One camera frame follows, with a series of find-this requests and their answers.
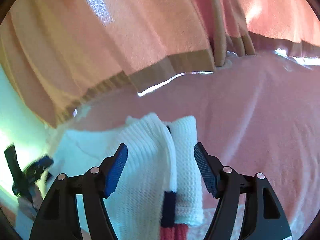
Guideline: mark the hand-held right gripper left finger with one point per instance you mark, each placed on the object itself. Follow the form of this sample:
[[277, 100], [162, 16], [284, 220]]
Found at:
[[117, 170]]

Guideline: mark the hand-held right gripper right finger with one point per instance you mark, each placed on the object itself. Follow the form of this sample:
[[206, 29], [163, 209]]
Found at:
[[205, 170]]

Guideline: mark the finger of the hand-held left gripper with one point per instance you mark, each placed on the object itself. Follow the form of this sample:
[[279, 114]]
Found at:
[[38, 165]]

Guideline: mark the white knitted sock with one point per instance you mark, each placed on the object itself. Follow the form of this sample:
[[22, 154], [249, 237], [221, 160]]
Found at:
[[145, 170]]

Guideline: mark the pink bed sheet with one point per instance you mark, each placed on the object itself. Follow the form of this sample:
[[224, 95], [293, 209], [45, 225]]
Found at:
[[250, 120]]

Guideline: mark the pink curtain with tan hem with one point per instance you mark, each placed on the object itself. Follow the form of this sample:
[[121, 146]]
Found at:
[[130, 30]]

